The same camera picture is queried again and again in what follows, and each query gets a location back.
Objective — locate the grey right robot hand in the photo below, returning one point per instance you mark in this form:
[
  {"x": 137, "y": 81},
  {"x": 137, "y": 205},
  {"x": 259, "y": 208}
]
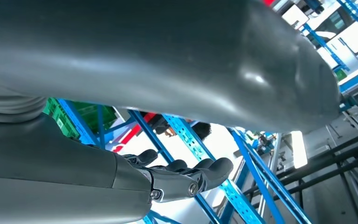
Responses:
[{"x": 135, "y": 46}]

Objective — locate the blue metal shelf rack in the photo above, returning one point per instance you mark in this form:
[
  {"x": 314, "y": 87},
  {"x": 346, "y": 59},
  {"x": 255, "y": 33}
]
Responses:
[
  {"x": 75, "y": 119},
  {"x": 194, "y": 145}
]

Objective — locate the red barrier belt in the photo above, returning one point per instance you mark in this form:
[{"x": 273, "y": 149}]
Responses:
[{"x": 132, "y": 134}]

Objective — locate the green plastic crate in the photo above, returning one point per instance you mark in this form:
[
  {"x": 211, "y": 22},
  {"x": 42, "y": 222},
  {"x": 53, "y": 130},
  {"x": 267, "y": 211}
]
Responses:
[{"x": 55, "y": 116}]

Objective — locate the person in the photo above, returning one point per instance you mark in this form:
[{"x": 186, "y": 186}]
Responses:
[{"x": 202, "y": 130}]

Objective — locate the bright ceiling light panel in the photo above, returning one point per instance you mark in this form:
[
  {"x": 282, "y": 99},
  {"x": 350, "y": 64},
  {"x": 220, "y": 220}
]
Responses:
[{"x": 299, "y": 150}]

